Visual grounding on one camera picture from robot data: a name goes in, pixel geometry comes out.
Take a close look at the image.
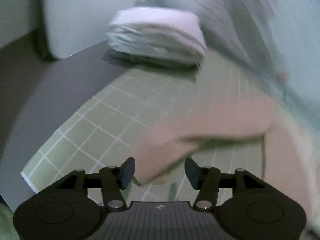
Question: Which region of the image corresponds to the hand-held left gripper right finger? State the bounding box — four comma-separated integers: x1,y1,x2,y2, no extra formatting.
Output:
184,157,267,212

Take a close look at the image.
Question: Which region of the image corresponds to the green grid mat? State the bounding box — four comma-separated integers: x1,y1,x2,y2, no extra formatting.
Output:
20,52,283,203

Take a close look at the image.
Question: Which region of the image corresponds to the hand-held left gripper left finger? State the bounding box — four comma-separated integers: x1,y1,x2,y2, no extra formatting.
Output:
54,157,136,212

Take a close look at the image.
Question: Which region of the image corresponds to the carrot print bed sheet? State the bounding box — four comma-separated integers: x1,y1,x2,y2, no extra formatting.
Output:
135,0,320,135

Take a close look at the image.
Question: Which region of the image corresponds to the folded white cloth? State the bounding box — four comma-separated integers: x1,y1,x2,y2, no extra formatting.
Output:
107,7,208,68

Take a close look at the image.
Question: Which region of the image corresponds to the beige garment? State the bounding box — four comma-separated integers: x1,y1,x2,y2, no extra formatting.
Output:
130,96,320,233

